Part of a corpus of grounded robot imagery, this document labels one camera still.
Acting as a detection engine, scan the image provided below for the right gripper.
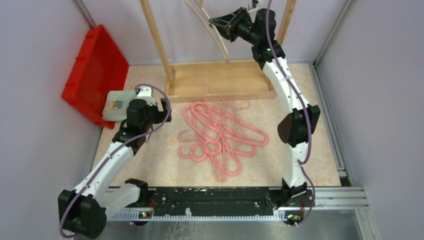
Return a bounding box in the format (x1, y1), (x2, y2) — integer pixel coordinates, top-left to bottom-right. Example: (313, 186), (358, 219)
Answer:
(207, 8), (259, 46)

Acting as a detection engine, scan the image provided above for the pink plastic hanger inner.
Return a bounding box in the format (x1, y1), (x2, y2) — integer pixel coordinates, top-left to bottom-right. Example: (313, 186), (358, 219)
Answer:
(182, 101), (266, 140)

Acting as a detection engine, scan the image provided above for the pink wire hanger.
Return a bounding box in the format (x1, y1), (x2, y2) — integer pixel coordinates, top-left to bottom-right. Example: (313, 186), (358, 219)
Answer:
(201, 82), (252, 111)
(177, 96), (248, 184)

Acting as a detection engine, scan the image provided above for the wooden hanger rack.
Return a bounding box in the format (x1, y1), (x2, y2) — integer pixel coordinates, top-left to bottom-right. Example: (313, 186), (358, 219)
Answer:
(140, 0), (280, 103)

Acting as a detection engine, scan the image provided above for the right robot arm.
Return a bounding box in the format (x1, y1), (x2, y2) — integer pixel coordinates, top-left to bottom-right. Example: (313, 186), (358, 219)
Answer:
(208, 7), (321, 206)

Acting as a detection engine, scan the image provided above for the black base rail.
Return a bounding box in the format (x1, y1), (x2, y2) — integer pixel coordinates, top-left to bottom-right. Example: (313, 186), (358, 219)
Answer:
(111, 186), (369, 224)

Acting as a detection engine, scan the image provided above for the folded green cloth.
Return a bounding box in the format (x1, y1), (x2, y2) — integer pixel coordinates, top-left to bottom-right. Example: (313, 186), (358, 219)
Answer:
(102, 90), (137, 122)

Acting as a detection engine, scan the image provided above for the red plastic bin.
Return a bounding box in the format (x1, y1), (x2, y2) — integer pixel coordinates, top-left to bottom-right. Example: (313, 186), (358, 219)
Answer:
(61, 24), (130, 129)

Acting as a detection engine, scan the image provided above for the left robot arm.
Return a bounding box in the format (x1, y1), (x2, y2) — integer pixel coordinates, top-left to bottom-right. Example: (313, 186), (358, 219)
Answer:
(58, 83), (172, 239)

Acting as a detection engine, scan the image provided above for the beige plastic hanger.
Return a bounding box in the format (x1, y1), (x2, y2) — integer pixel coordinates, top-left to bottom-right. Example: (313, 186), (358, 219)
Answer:
(184, 0), (231, 63)

